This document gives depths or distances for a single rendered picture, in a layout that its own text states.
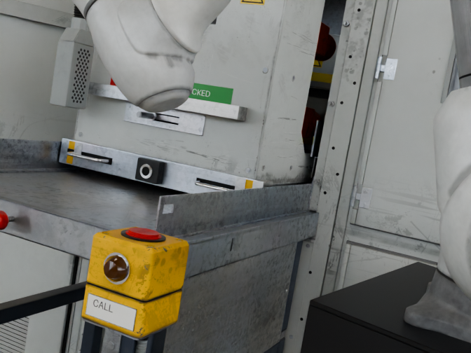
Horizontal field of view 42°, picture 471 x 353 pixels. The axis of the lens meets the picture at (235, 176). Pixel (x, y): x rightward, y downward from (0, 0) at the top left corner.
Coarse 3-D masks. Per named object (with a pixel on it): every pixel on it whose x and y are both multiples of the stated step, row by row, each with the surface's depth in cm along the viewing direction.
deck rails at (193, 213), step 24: (0, 144) 133; (24, 144) 139; (48, 144) 146; (0, 168) 134; (24, 168) 140; (48, 168) 147; (72, 168) 154; (216, 192) 105; (240, 192) 114; (264, 192) 125; (288, 192) 137; (168, 216) 93; (192, 216) 99; (216, 216) 107; (240, 216) 116; (264, 216) 127
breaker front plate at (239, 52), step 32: (224, 32) 131; (256, 32) 127; (96, 64) 146; (192, 64) 134; (224, 64) 131; (256, 64) 128; (96, 96) 146; (256, 96) 128; (96, 128) 146; (128, 128) 142; (160, 128) 138; (192, 128) 134; (224, 128) 131; (256, 128) 128; (192, 160) 135; (224, 160) 131; (256, 160) 128
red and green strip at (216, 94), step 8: (112, 80) 144; (200, 88) 133; (208, 88) 132; (216, 88) 132; (224, 88) 131; (232, 88) 130; (192, 96) 134; (200, 96) 133; (208, 96) 132; (216, 96) 132; (224, 96) 131
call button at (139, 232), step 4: (132, 228) 69; (136, 228) 69; (140, 228) 69; (144, 228) 70; (128, 232) 68; (132, 232) 67; (136, 232) 67; (140, 232) 68; (144, 232) 68; (148, 232) 68; (152, 232) 69; (156, 232) 69; (132, 236) 67; (136, 236) 67; (140, 236) 67; (144, 236) 67; (148, 236) 67; (152, 236) 67; (156, 236) 68; (160, 236) 69
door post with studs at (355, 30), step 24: (360, 0) 145; (360, 24) 145; (360, 48) 145; (336, 72) 148; (360, 72) 145; (336, 96) 148; (336, 120) 148; (336, 144) 148; (336, 168) 148; (312, 192) 151; (336, 192) 148; (312, 240) 151; (312, 264) 151; (312, 288) 151
